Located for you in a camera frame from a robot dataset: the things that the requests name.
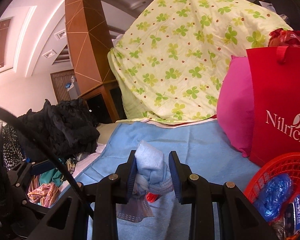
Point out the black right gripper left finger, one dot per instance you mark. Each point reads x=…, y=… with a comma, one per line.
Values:
x=116, y=188

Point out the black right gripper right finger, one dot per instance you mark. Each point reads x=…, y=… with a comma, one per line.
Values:
x=191, y=188

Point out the blue plastic bag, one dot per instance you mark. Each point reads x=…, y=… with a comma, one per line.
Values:
x=273, y=196

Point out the orange plastic bag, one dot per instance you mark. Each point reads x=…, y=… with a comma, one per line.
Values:
x=151, y=197

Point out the pink striped cloth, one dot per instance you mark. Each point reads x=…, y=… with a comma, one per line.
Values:
x=45, y=195

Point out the light blue towel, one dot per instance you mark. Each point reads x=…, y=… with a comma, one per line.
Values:
x=204, y=147

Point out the teal cloth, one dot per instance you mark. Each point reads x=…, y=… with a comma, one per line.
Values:
x=51, y=176

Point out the black crumpled clothing pile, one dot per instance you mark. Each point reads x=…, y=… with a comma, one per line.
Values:
x=67, y=129

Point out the magenta pillow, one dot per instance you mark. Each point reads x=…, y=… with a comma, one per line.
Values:
x=235, y=106

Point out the red plastic mesh basket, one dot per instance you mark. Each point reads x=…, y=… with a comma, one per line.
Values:
x=285, y=164

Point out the clover print yellow quilt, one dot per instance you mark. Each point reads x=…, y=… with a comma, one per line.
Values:
x=170, y=64

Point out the red Nilrich paper bag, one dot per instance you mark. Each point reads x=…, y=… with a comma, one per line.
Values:
x=275, y=73

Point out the brown wooden headboard cabinet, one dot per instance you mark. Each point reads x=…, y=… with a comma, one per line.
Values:
x=89, y=43

